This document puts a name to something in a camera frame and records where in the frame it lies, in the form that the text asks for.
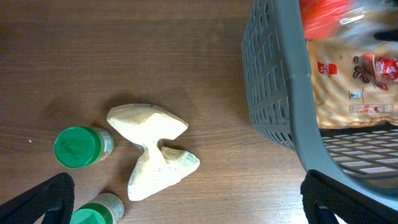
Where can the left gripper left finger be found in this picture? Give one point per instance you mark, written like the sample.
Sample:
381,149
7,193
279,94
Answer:
52,200

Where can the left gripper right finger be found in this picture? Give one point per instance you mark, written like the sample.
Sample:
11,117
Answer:
325,199

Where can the green-lid jar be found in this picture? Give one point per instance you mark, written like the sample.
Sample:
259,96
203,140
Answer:
105,208
78,147

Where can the beige paper bag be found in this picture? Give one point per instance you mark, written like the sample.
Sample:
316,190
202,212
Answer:
159,167

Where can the yellow coffee bag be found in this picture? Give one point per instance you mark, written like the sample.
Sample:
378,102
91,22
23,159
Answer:
353,87

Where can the grey plastic basket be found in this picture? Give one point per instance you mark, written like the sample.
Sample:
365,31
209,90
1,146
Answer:
282,109

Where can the orange pasta packet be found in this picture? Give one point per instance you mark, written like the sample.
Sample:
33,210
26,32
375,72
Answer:
367,19

